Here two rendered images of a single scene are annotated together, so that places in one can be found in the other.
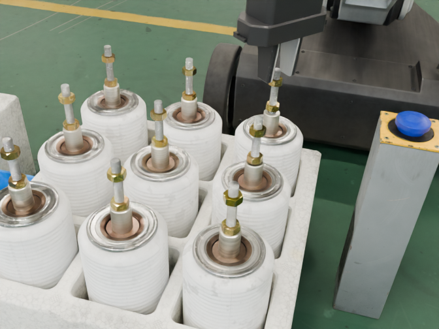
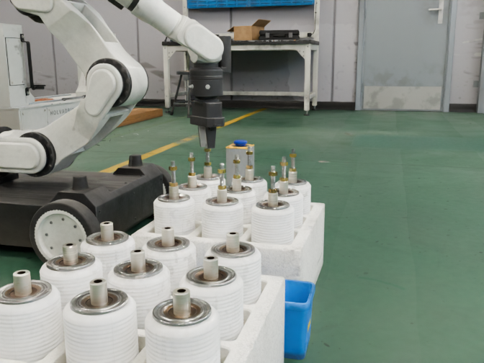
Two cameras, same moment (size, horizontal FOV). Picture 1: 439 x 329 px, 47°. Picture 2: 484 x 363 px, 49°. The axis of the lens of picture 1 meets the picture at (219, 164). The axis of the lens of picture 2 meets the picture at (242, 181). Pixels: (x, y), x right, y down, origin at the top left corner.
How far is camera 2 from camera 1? 1.42 m
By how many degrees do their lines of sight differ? 80
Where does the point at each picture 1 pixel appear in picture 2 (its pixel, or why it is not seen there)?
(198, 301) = (307, 198)
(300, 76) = (114, 191)
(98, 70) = not seen: outside the picture
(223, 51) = (68, 202)
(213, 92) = (94, 223)
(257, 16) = (215, 115)
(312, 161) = not seen: hidden behind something
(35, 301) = (305, 232)
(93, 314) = (309, 224)
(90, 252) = (299, 197)
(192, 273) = (304, 187)
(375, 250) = not seen: hidden behind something
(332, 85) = (125, 188)
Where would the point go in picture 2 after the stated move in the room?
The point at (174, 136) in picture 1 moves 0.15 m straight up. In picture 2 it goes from (208, 191) to (207, 132)
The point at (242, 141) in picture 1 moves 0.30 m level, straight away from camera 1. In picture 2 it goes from (214, 182) to (106, 180)
